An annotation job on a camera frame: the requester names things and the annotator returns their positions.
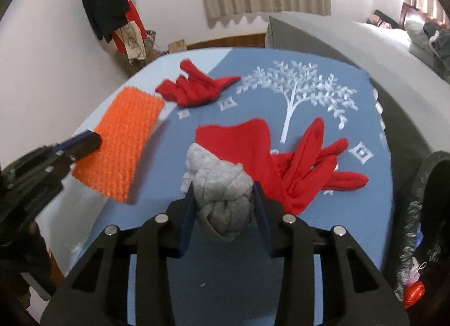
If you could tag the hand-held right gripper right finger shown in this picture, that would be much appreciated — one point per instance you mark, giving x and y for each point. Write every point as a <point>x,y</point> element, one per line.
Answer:
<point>263,220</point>

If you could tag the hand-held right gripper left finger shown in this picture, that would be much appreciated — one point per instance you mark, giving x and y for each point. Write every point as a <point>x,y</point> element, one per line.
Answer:
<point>185,224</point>

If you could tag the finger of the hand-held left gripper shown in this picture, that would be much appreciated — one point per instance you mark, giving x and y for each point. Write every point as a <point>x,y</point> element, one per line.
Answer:
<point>84,143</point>

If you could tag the orange foam net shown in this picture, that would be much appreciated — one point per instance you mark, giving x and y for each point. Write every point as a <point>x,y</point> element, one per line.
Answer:
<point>123,136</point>

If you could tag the grey knotted sock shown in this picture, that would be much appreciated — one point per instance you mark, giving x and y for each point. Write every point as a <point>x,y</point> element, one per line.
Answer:
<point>221,188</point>

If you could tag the red plastic bag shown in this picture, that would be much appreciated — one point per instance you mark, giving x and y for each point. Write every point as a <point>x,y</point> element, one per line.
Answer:
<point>414,293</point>

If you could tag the black-lined trash bin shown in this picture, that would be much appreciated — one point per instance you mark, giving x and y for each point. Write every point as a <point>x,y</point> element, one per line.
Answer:
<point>434,178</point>

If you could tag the red fleece glove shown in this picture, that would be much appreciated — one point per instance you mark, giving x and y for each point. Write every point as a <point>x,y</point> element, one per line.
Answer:
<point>193,88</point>
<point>313,167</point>

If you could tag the light blue table cover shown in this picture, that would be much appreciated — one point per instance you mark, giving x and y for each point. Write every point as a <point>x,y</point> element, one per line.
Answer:
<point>116,76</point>

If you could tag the red cloth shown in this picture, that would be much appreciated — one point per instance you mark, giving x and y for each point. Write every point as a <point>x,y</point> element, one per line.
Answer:
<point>239,150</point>

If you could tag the blue printed tablecloth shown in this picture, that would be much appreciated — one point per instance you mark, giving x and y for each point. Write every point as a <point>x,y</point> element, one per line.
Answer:
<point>253,118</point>

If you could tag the beige tote bag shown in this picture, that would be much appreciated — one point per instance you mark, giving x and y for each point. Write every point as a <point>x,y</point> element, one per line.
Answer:
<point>132,42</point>

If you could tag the striped woven bag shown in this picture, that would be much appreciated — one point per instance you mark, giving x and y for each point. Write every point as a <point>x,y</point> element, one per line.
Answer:
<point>150,42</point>

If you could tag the brown paper bag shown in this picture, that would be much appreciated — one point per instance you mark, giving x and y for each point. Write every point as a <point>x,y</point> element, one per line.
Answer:
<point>177,47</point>

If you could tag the red hanging garment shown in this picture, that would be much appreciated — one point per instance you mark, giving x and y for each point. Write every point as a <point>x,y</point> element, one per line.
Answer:
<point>132,16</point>

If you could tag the bed with grey sheet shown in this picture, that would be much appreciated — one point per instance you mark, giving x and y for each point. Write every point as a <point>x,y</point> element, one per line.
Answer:
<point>386,76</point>

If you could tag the dark bag on bed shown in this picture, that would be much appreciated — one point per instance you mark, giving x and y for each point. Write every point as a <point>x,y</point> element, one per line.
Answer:
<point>383,18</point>

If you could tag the grey pillow pile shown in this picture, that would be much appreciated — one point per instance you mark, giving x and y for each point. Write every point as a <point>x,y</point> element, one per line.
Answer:
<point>429,41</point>

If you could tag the wooden headboard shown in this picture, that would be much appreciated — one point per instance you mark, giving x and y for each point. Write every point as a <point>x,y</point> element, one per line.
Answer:
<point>409,11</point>

